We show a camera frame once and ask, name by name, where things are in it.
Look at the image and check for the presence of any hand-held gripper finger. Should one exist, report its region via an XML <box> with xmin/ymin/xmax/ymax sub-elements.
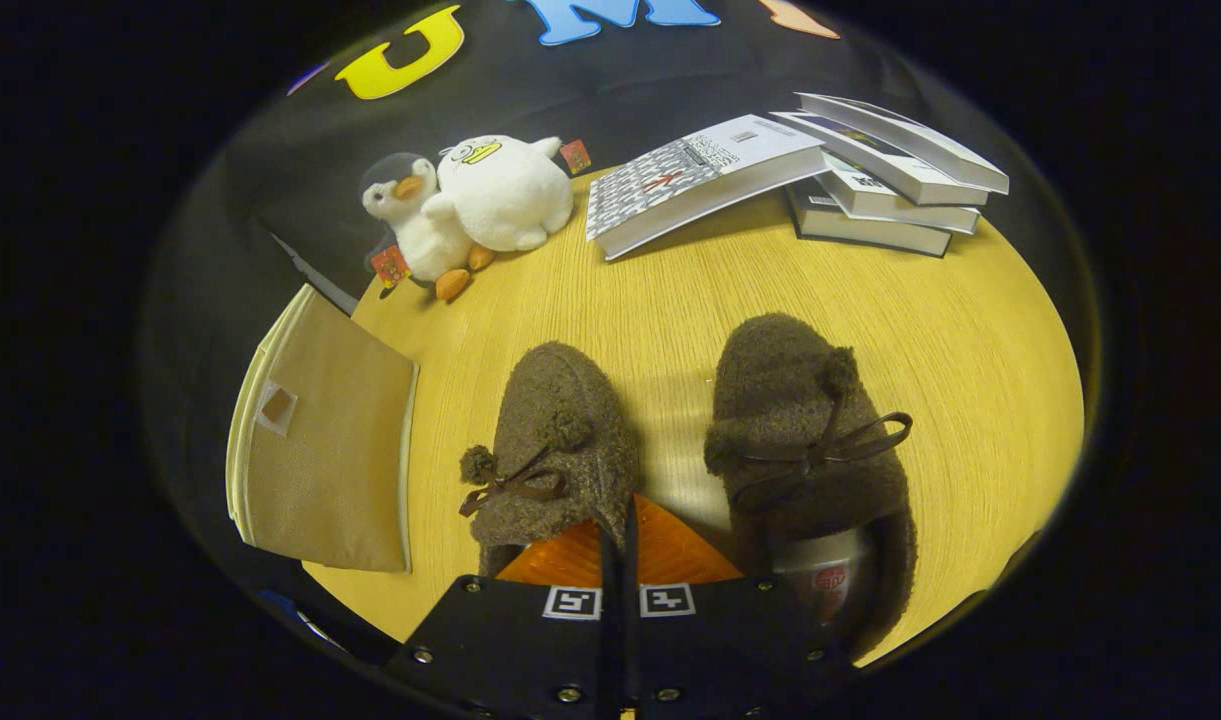
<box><xmin>623</xmin><ymin>493</ymin><xmax>856</xmax><ymax>720</ymax></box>
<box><xmin>385</xmin><ymin>518</ymin><xmax>624</xmax><ymax>720</ymax></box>

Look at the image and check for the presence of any brown fuzzy shoe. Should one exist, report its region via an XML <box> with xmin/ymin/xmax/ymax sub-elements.
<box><xmin>704</xmin><ymin>313</ymin><xmax>919</xmax><ymax>661</ymax></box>
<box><xmin>458</xmin><ymin>342</ymin><xmax>642</xmax><ymax>581</ymax></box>

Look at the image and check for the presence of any beige fabric storage box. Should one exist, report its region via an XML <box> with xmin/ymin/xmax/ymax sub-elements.
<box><xmin>225</xmin><ymin>284</ymin><xmax>420</xmax><ymax>575</ymax></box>

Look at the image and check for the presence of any grey white penguin plush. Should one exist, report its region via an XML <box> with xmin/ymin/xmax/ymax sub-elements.
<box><xmin>360</xmin><ymin>152</ymin><xmax>497</xmax><ymax>304</ymax></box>

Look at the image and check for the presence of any white duck plush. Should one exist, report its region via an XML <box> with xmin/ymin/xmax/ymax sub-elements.
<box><xmin>422</xmin><ymin>135</ymin><xmax>593</xmax><ymax>253</ymax></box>

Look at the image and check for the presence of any patterned cover book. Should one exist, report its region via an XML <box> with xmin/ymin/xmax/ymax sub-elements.
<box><xmin>584</xmin><ymin>113</ymin><xmax>831</xmax><ymax>263</ymax></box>

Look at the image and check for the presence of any dark cover book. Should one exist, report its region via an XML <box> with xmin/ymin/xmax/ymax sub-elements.
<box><xmin>785</xmin><ymin>178</ymin><xmax>954</xmax><ymax>259</ymax></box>

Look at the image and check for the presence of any white book with barcode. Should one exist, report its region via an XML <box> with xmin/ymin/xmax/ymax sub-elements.
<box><xmin>820</xmin><ymin>160</ymin><xmax>982</xmax><ymax>237</ymax></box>

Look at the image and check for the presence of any white book with blue picture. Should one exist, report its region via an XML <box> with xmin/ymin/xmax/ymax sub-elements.
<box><xmin>770</xmin><ymin>110</ymin><xmax>990</xmax><ymax>207</ymax></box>

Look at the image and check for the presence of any black backdrop cloth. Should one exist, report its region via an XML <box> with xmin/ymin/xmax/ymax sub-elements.
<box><xmin>140</xmin><ymin>0</ymin><xmax>1101</xmax><ymax>331</ymax></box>

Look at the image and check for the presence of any white cover book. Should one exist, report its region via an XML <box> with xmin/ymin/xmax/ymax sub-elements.
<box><xmin>796</xmin><ymin>92</ymin><xmax>1010</xmax><ymax>195</ymax></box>

